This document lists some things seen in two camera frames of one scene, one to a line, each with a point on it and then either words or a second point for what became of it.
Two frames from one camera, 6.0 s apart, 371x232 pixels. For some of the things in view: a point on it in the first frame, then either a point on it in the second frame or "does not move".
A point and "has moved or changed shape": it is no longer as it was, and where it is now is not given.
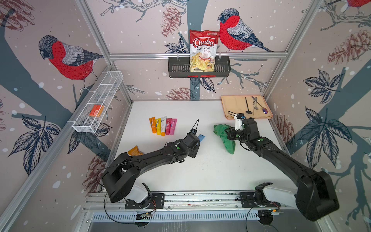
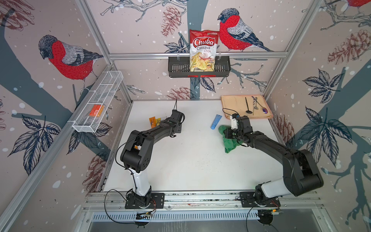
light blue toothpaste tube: (201, 137) to (215, 122)
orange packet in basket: (96, 110) does not move
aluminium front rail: (99, 202) does not move
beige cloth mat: (255, 106) does not move
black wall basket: (180, 67) does not move
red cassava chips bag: (203, 49) does not move
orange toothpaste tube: (152, 120) does not move
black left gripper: (195, 151) to (179, 127)
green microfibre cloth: (219, 130) has moved or changed shape
